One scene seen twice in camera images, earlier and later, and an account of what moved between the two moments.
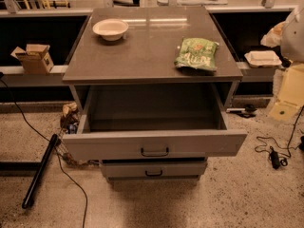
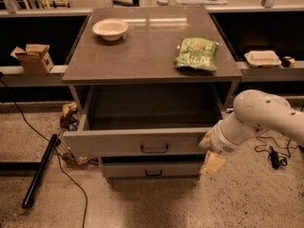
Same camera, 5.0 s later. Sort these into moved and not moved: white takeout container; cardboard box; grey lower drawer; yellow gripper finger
Moved: yellow gripper finger
Not moved: grey lower drawer; white takeout container; cardboard box
